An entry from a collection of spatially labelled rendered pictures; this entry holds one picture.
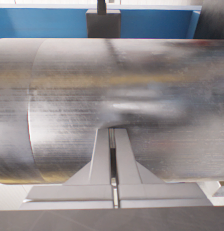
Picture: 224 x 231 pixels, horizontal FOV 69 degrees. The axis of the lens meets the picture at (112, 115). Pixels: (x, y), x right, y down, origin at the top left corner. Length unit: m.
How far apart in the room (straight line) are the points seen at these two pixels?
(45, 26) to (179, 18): 0.43
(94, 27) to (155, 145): 0.41
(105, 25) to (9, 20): 0.31
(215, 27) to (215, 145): 0.35
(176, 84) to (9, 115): 0.16
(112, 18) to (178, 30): 0.24
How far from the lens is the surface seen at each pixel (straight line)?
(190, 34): 0.63
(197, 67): 0.20
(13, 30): 0.67
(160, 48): 0.21
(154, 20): 0.62
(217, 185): 0.63
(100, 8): 0.47
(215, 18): 0.51
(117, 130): 0.15
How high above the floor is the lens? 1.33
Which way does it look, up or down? 2 degrees down
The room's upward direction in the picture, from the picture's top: 90 degrees counter-clockwise
